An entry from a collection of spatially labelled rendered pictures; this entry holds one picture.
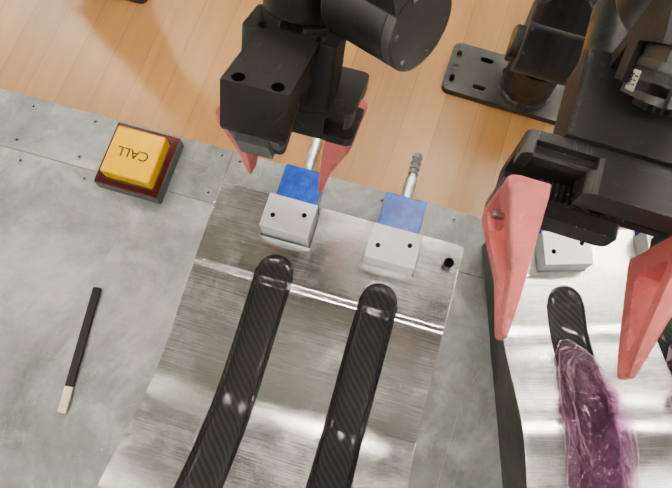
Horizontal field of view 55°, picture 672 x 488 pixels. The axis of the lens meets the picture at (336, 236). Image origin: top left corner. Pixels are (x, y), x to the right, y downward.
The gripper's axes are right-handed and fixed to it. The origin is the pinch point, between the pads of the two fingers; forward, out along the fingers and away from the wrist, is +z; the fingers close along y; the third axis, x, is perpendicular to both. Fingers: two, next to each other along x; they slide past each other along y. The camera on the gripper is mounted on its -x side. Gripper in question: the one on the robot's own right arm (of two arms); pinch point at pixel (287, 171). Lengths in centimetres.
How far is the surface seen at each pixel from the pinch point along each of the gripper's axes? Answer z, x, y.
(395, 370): 17.0, -4.6, 13.7
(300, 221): 8.6, 3.4, 1.0
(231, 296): 15.5, -2.5, -3.9
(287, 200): 7.7, 4.9, -0.9
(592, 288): 12.6, 9.3, 31.7
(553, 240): 8.7, 10.6, 26.1
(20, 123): 15.4, 14.3, -37.7
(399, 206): 7.5, 8.1, 9.9
